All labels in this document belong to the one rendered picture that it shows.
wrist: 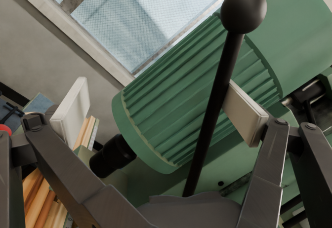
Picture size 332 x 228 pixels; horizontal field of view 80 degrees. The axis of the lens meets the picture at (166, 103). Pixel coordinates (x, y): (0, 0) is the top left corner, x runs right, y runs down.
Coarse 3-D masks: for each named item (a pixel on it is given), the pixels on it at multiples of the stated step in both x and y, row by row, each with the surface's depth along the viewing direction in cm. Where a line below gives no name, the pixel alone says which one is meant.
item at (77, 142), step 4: (84, 120) 69; (84, 124) 68; (84, 128) 67; (80, 132) 64; (80, 136) 62; (76, 140) 60; (80, 140) 61; (76, 144) 59; (76, 148) 58; (56, 204) 43; (56, 208) 42; (48, 216) 40; (52, 216) 40; (48, 220) 39; (52, 220) 40; (44, 224) 38; (48, 224) 39
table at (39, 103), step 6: (36, 96) 64; (42, 96) 66; (30, 102) 60; (36, 102) 62; (42, 102) 64; (48, 102) 66; (24, 108) 57; (30, 108) 59; (36, 108) 60; (42, 108) 63
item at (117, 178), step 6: (78, 150) 40; (84, 150) 41; (90, 150) 42; (78, 156) 38; (84, 156) 39; (90, 156) 41; (84, 162) 38; (114, 174) 43; (120, 174) 45; (126, 174) 47; (102, 180) 39; (108, 180) 41; (114, 180) 42; (120, 180) 44; (126, 180) 46; (114, 186) 41; (120, 186) 42; (126, 186) 44; (120, 192) 41; (126, 192) 43; (126, 198) 42
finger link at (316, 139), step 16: (304, 128) 13; (304, 144) 12; (320, 144) 12; (304, 160) 12; (320, 160) 11; (304, 176) 12; (320, 176) 10; (304, 192) 11; (320, 192) 10; (304, 208) 11; (320, 208) 9; (320, 224) 9
